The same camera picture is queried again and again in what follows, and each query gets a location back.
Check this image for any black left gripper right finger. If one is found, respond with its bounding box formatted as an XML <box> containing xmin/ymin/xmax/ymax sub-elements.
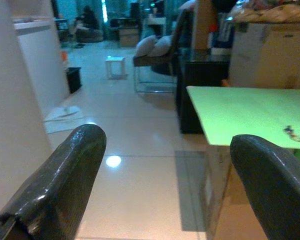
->
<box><xmin>229</xmin><ymin>134</ymin><xmax>300</xmax><ymax>240</ymax></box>

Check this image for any seated person in dark clothes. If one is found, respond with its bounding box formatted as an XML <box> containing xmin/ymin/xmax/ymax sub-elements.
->
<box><xmin>73</xmin><ymin>5</ymin><xmax>100</xmax><ymax>36</ymax></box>

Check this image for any small white stool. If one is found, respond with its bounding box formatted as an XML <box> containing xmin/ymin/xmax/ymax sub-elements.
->
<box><xmin>104</xmin><ymin>56</ymin><xmax>128</xmax><ymax>80</ymax></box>

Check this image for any green sheet table cover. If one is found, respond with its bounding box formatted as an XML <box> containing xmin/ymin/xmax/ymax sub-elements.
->
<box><xmin>186</xmin><ymin>85</ymin><xmax>300</xmax><ymax>166</ymax></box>

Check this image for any black cabinet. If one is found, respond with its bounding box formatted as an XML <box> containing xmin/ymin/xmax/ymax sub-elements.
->
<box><xmin>176</xmin><ymin>48</ymin><xmax>232</xmax><ymax>135</ymax></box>

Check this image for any grey pillow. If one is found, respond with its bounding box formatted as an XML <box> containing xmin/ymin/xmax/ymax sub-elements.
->
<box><xmin>148</xmin><ymin>34</ymin><xmax>175</xmax><ymax>58</ymax></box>
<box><xmin>134</xmin><ymin>34</ymin><xmax>158</xmax><ymax>58</ymax></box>

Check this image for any white cabinet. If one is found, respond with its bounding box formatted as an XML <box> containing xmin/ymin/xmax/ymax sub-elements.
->
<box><xmin>13</xmin><ymin>19</ymin><xmax>71</xmax><ymax>111</ymax></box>

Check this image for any dark chair with metal legs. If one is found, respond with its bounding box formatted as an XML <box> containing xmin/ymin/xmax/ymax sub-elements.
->
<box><xmin>132</xmin><ymin>8</ymin><xmax>195</xmax><ymax>95</ymax></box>

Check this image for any blue and white container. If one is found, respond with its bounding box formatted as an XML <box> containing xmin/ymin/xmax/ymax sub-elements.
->
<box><xmin>208</xmin><ymin>13</ymin><xmax>235</xmax><ymax>56</ymax></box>

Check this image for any cardboard box under green sheet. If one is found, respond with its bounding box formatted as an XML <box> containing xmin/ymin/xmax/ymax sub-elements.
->
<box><xmin>199</xmin><ymin>144</ymin><xmax>268</xmax><ymax>240</ymax></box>

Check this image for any upright brown cardboard panel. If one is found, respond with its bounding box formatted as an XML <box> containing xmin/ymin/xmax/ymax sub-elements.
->
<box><xmin>193</xmin><ymin>0</ymin><xmax>215</xmax><ymax>51</ymax></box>

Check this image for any large white cardboard box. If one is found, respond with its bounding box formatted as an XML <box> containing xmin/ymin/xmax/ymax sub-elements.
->
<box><xmin>228</xmin><ymin>21</ymin><xmax>300</xmax><ymax>90</ymax></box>

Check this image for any brown cardboard box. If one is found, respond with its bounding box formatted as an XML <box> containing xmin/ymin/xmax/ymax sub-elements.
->
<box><xmin>119</xmin><ymin>27</ymin><xmax>140</xmax><ymax>48</ymax></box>

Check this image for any dark beanbag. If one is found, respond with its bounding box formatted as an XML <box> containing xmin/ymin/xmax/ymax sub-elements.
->
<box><xmin>76</xmin><ymin>28</ymin><xmax>105</xmax><ymax>43</ymax></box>

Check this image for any bunch of keys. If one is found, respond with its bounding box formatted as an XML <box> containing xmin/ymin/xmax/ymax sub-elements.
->
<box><xmin>282</xmin><ymin>124</ymin><xmax>300</xmax><ymax>143</ymax></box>

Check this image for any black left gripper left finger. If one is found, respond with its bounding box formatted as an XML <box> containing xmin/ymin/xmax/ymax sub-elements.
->
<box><xmin>0</xmin><ymin>123</ymin><xmax>107</xmax><ymax>240</ymax></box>

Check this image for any small black box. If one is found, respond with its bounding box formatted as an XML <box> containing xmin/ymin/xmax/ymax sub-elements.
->
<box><xmin>66</xmin><ymin>66</ymin><xmax>83</xmax><ymax>94</ymax></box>

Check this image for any patterned cloth heap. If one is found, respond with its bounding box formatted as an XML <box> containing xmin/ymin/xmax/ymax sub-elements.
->
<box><xmin>233</xmin><ymin>0</ymin><xmax>300</xmax><ymax>24</ymax></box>

